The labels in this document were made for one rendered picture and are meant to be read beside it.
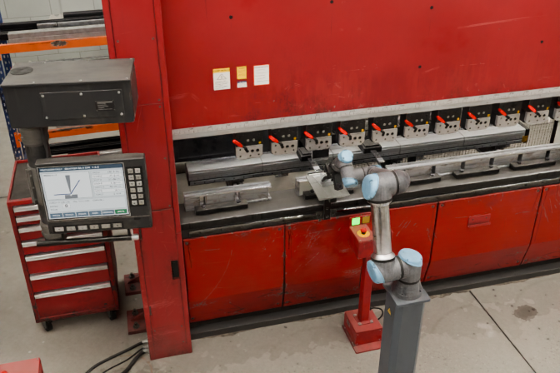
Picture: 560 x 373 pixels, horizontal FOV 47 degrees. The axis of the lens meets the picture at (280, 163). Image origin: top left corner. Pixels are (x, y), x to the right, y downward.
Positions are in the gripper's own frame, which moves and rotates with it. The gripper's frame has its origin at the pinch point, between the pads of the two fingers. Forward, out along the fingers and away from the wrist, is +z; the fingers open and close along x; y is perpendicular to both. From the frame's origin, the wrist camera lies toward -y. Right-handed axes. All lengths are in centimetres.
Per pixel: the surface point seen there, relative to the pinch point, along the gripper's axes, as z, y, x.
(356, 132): -15.0, 20.6, -20.6
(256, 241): 28, -17, 42
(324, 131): -15.8, 25.0, -1.8
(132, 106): -85, 26, 110
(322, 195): -6.0, -8.4, 7.8
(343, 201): 8.6, -11.3, -9.7
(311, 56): -49, 55, 7
